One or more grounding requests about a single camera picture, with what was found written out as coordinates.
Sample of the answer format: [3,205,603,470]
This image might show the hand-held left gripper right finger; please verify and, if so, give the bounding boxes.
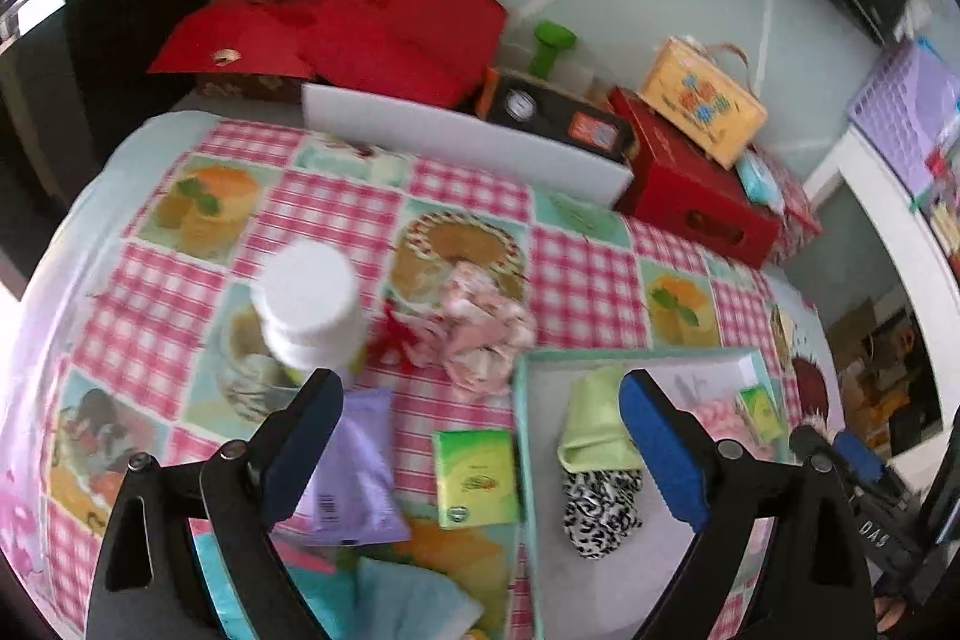
[617,368,878,640]

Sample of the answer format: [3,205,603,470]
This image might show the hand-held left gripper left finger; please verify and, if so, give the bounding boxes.
[85,368,346,640]

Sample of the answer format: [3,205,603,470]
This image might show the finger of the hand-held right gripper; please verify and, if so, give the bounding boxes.
[789,424,837,461]
[831,431,884,483]

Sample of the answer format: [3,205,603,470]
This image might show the green tissue pack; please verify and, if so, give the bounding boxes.
[737,385,787,446]

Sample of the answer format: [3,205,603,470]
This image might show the purple wipes pack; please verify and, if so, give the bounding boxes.
[289,387,412,545]

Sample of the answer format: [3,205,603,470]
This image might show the pink fluffy towel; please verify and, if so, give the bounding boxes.
[694,396,758,450]

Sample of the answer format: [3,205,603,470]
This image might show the light green cloth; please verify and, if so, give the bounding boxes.
[556,366,644,472]

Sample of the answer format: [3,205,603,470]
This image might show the leopard print scrunchie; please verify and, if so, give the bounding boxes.
[562,466,644,560]

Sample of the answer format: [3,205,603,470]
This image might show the red bow hair tie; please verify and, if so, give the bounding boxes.
[375,302,421,371]

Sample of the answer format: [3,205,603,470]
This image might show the teal shallow cardboard tray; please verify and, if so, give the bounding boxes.
[510,347,788,640]

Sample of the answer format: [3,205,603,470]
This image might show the green tea box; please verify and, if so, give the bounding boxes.
[433,430,521,530]

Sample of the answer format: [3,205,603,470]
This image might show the pink floral scrunchie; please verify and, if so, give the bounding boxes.
[436,261,537,397]

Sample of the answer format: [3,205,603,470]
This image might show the person's right hand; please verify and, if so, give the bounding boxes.
[874,595,912,633]

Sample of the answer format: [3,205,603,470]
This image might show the brown cardboard boxes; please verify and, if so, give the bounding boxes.
[825,299,942,453]

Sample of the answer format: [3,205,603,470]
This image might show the white plastic bottle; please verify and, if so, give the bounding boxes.
[250,240,368,386]

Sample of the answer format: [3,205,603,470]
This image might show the blue face mask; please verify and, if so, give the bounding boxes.
[352,557,485,640]

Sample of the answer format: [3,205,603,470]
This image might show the pink checkered printed tablecloth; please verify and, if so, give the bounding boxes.
[0,111,848,640]

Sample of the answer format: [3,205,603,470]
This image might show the red patterned box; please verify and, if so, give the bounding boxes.
[765,167,822,266]

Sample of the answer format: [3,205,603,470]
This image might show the white shelf unit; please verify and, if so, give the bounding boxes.
[806,130,960,311]

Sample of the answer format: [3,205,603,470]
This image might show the row of books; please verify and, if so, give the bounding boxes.
[911,152,960,281]

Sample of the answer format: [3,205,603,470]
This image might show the blue wet wipes pack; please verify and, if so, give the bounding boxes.
[736,149,788,214]

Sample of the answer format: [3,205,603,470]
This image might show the red cardboard box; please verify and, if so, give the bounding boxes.
[607,87,782,270]

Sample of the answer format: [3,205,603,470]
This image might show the purple plastic basket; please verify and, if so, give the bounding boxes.
[847,40,960,199]

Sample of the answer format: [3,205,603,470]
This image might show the white chair back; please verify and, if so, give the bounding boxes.
[301,83,635,202]

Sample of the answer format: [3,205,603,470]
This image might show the black flat box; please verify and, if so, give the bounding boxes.
[480,70,638,161]

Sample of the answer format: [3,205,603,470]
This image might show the red gift bag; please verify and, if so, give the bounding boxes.
[146,0,511,112]

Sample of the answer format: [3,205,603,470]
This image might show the green dumbbell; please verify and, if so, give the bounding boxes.
[525,21,578,79]

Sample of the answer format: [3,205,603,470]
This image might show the black cabinet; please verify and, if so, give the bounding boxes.
[60,0,218,161]

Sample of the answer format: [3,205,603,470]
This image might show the dark low cabinet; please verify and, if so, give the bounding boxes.
[0,0,83,281]

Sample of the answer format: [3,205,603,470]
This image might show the yellow box with handle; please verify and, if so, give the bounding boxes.
[637,36,768,169]

